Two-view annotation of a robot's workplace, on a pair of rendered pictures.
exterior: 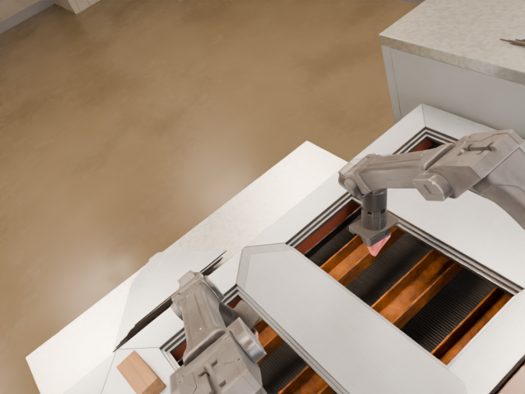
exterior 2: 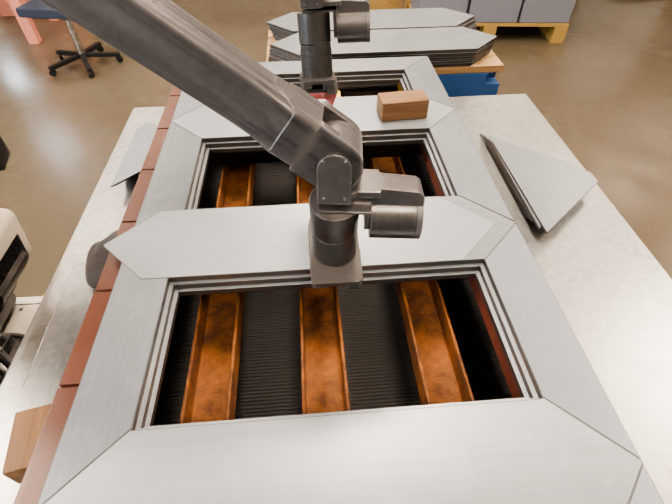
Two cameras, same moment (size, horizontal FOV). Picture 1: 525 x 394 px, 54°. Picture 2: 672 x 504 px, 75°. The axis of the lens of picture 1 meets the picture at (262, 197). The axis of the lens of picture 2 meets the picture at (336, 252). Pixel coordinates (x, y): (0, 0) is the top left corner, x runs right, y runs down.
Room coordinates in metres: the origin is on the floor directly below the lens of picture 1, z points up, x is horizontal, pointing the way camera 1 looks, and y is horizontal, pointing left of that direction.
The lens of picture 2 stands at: (0.93, -0.60, 1.43)
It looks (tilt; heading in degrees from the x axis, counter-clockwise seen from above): 46 degrees down; 107
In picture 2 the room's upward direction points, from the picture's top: straight up
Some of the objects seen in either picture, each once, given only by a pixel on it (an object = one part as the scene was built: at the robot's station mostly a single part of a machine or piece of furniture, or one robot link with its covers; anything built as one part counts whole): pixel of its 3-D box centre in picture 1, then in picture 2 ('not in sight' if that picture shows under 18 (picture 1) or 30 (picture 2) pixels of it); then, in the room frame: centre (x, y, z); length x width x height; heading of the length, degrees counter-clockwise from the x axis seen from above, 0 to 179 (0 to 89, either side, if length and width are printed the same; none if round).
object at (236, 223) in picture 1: (199, 260); (565, 225); (1.22, 0.27, 0.73); 1.20 x 0.26 x 0.03; 111
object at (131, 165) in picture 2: not in sight; (152, 149); (0.09, 0.32, 0.70); 0.39 x 0.12 x 0.04; 111
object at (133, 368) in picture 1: (141, 376); (402, 105); (0.79, 0.46, 0.87); 0.12 x 0.06 x 0.05; 26
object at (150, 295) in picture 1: (158, 283); (544, 174); (1.17, 0.41, 0.77); 0.45 x 0.20 x 0.04; 111
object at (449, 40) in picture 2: not in sight; (378, 37); (0.60, 1.02, 0.82); 0.80 x 0.40 x 0.06; 21
